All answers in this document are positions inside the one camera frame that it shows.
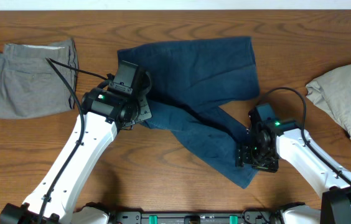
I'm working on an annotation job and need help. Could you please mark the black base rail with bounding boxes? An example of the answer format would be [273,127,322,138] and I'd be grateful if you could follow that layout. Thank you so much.
[82,203,319,224]

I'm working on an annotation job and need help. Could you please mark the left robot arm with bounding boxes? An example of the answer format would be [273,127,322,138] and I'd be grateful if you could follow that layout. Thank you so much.
[0,61,152,224]

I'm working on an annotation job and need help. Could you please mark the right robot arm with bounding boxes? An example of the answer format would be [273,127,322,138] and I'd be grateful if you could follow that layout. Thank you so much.
[236,104,351,223]

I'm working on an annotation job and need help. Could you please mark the grey folded shorts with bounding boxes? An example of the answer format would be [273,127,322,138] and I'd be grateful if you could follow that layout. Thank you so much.
[0,39,78,119]

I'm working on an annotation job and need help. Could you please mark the dark blue denim shorts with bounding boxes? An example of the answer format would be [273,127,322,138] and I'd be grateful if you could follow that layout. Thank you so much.
[117,37,260,188]

